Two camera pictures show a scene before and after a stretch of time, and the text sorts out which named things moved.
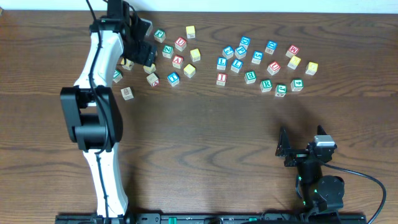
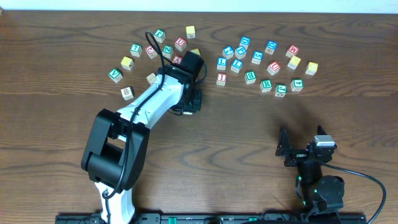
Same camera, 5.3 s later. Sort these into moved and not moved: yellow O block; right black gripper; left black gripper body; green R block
Moved: left black gripper body
Not moved: right black gripper; green R block; yellow O block
